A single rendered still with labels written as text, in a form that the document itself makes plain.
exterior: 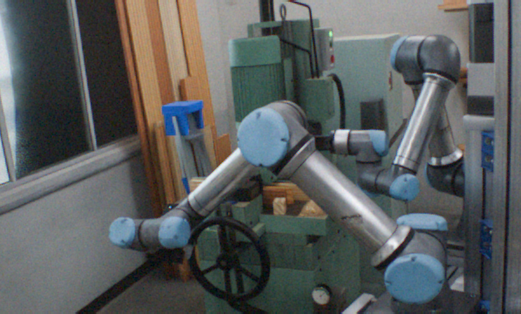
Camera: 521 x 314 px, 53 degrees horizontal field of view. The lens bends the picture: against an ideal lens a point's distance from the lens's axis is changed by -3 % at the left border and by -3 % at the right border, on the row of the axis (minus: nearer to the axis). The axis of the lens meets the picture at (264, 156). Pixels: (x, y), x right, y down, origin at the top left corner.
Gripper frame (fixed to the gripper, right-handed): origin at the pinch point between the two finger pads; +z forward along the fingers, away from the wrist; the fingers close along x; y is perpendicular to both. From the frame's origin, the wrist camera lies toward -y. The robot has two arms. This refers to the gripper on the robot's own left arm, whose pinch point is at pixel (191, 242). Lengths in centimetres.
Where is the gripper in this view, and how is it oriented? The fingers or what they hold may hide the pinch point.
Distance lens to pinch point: 167.9
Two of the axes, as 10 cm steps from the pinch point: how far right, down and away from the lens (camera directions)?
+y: -1.3, 9.6, -2.4
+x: 9.1, 0.2, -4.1
